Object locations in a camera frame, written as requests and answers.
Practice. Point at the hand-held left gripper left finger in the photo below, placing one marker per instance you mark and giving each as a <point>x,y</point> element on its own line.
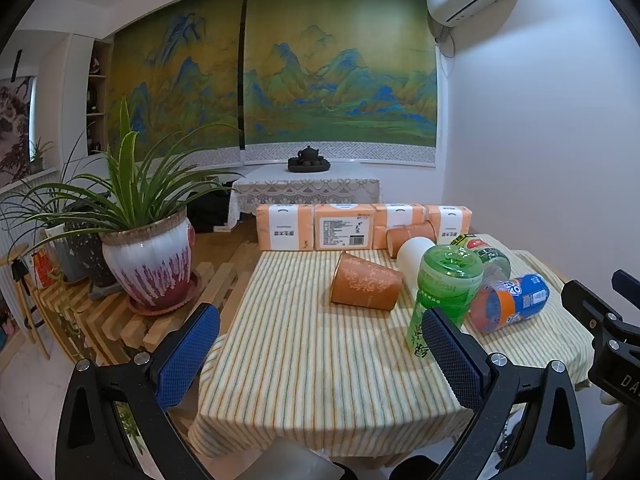
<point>186,357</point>

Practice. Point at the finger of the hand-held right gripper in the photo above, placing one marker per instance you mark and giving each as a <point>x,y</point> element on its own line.
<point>585,302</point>
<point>627,285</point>

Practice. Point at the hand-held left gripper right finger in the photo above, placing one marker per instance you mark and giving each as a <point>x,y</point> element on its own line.
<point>456,360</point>

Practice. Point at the orange patterned paper cup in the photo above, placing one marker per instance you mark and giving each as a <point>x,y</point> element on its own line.
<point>406,236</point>
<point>365,286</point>

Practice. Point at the green cut bottle cup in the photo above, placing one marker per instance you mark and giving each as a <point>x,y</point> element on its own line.
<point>442,297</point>

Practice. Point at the orange blue cut bottle cup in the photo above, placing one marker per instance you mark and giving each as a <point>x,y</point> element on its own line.
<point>512,302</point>

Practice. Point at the white paper cup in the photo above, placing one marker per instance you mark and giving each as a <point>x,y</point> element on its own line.
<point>414,259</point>

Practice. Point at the red pot saucer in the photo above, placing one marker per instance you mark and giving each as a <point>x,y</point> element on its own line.
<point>187,296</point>

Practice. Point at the beige cloth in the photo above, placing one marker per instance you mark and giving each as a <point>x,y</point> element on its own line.
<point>620,435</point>

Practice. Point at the wooden slatted plant rack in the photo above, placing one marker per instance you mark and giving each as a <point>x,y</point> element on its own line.
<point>117,327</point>

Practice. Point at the white red ceramic plant pot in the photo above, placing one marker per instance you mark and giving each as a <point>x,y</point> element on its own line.
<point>147,265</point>

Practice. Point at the green labelled plastic bottle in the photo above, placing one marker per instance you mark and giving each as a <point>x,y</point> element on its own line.
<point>487,257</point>

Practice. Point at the striped yellow tablecloth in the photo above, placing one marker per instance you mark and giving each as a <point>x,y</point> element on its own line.
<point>310,350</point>

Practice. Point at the orange tissue packet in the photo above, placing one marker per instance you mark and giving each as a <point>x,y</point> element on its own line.
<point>400,216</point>
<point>451,222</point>
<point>284,227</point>
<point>345,227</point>

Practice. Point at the dark speckled plant pot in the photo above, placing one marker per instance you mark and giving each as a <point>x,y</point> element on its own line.
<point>87,255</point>

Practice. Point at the black bag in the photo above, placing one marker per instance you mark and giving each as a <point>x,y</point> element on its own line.
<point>210,210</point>

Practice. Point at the grey plant pot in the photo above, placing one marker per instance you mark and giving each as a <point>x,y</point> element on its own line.
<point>67,260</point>

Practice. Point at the wooden stool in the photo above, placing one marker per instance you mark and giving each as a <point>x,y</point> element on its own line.
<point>22,300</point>

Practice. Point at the green spider plant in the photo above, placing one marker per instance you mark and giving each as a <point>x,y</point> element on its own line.
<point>127,185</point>

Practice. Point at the low table with lace cloth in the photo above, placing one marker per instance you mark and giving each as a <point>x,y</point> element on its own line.
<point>305,187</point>

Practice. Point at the dark tea tray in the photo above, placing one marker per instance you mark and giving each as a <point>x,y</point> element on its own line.
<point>309,165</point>

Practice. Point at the dark teapot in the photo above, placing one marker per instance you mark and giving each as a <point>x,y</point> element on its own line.
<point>309,152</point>

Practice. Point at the narrow landscape wall painting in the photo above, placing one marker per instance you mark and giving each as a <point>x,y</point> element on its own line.
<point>175,85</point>

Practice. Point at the wooden wall shelf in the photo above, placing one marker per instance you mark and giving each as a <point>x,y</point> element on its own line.
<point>97,95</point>

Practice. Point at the ink wall scroll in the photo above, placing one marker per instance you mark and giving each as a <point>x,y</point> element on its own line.
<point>15,130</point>

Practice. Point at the wide landscape wall painting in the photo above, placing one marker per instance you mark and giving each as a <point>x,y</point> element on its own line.
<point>345,70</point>

